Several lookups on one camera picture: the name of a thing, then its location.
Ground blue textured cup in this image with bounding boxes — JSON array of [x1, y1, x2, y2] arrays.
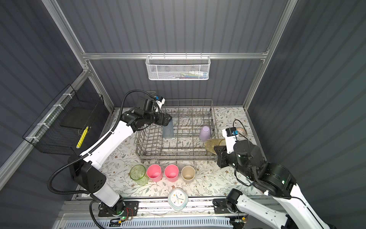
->
[[162, 119, 174, 139]]

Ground yellow transparent cup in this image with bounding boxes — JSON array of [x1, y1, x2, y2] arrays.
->
[[205, 138, 226, 155]]

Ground purple cup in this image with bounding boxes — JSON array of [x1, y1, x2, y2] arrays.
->
[[199, 126, 211, 142]]

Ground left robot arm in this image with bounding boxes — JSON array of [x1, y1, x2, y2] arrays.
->
[[47, 91, 172, 215]]

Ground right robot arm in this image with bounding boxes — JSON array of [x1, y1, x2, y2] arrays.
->
[[214, 140, 335, 229]]

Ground beige cup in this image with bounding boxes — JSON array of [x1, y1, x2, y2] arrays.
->
[[181, 166, 196, 183]]

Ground right pink cup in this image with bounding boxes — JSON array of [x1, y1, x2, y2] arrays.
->
[[165, 165, 179, 182]]

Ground pink cup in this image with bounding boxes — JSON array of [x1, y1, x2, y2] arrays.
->
[[165, 165, 179, 182], [146, 164, 163, 182]]

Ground left pink cup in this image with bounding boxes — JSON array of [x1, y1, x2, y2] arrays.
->
[[146, 164, 163, 182]]

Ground markers in white basket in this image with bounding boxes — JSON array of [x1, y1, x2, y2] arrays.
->
[[170, 71, 209, 80]]

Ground green transparent cup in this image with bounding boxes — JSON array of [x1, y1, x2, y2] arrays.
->
[[130, 165, 149, 186]]

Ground white square clock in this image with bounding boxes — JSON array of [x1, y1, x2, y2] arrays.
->
[[168, 188, 189, 211]]

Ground yellow marker in black basket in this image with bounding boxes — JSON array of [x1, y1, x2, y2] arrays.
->
[[76, 127, 89, 149]]

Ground black pad in basket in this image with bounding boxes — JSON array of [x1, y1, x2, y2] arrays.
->
[[60, 107, 92, 130]]

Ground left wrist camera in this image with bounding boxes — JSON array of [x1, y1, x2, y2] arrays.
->
[[154, 95, 165, 108]]

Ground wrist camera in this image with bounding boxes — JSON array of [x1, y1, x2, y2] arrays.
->
[[222, 127, 238, 154], [154, 95, 165, 108]]

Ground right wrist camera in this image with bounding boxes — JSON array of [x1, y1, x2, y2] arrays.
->
[[222, 127, 238, 154]]

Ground grey wire dish rack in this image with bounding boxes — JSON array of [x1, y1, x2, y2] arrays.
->
[[135, 99, 218, 162]]

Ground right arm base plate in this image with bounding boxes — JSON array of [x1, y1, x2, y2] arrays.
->
[[212, 198, 230, 214]]

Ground white mesh wall basket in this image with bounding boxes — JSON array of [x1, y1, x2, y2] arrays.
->
[[145, 55, 211, 81]]

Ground black wire wall basket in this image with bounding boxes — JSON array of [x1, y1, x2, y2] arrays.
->
[[23, 81, 110, 155]]

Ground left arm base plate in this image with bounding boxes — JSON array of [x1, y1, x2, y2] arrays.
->
[[98, 201, 140, 217]]

